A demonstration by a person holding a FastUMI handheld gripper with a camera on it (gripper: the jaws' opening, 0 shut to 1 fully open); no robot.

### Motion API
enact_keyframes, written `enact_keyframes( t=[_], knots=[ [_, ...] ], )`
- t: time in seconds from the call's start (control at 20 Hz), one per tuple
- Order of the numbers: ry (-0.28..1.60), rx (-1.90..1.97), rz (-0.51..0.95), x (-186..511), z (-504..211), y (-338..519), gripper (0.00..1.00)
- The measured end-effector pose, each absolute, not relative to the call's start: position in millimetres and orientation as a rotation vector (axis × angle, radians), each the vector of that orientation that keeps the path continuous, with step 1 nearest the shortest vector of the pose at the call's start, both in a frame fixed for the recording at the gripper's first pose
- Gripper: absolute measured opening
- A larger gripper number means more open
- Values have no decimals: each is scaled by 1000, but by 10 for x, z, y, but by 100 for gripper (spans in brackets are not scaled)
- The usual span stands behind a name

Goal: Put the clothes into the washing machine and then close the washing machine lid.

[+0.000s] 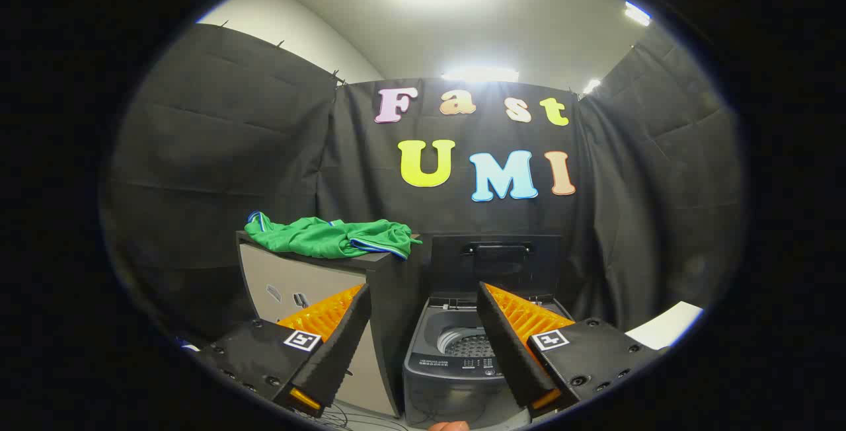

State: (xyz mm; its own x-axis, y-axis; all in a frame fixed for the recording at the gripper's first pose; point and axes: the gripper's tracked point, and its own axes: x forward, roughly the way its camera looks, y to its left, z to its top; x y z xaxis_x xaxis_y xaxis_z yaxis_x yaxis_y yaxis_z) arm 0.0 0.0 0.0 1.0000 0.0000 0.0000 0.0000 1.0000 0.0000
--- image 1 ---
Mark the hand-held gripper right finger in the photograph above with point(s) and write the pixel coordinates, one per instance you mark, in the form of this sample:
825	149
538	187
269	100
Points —
505	345

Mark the black backdrop cloth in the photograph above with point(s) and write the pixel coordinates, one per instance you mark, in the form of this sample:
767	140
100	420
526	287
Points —
370	173

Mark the grey washing machine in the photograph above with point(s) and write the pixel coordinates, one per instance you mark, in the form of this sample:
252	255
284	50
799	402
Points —
429	378

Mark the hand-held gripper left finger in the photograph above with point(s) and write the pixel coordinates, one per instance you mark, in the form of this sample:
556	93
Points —
340	345

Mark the grey and black cabinet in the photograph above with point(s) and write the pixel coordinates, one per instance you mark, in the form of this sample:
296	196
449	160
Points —
390	299

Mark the white board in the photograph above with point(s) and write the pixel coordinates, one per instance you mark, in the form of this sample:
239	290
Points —
664	325

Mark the green polo shirt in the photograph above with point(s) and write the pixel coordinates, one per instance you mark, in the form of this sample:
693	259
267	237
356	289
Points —
317	236

